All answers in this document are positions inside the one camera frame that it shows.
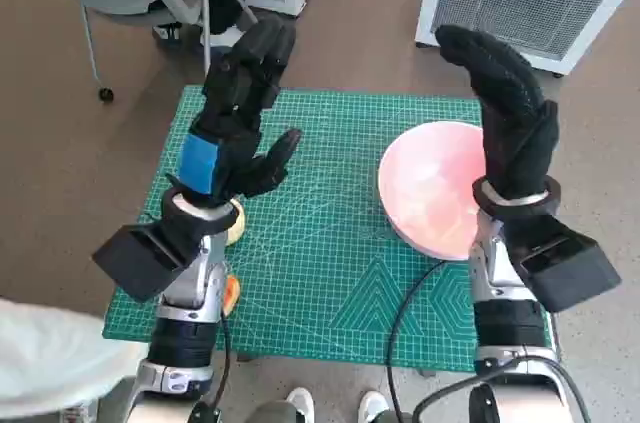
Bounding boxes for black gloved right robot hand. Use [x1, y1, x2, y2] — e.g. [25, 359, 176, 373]
[434, 24, 561, 201]

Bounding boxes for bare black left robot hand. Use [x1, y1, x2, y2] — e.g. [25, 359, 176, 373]
[164, 10, 304, 208]

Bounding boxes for pale round toy bread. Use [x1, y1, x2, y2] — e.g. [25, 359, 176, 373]
[223, 196, 248, 247]

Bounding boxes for pink bowl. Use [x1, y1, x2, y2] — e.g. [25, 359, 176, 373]
[376, 121, 490, 262]

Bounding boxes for orange toy croissant bread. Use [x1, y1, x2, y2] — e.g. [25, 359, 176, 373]
[219, 273, 243, 319]

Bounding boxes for green cutting mat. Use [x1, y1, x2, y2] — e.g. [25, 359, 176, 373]
[102, 84, 557, 374]

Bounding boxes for white robot left foot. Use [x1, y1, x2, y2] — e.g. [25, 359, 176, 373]
[284, 386, 317, 423]

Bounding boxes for white robot foot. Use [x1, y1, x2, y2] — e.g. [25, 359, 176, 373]
[358, 389, 390, 423]
[284, 386, 317, 423]

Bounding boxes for white robot right foot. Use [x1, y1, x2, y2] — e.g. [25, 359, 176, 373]
[358, 389, 390, 423]

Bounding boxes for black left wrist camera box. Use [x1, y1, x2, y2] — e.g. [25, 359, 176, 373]
[91, 220, 207, 303]

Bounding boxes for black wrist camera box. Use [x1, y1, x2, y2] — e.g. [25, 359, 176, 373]
[503, 212, 623, 314]
[91, 220, 207, 303]

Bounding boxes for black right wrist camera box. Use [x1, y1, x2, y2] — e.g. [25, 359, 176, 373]
[503, 212, 623, 314]

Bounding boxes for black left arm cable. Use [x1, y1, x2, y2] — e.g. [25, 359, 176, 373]
[212, 315, 236, 410]

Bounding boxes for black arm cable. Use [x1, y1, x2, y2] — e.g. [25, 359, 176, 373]
[212, 315, 236, 410]
[386, 258, 452, 423]
[409, 347, 592, 423]

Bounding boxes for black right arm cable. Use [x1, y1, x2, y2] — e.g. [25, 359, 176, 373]
[409, 347, 592, 423]
[386, 258, 452, 423]

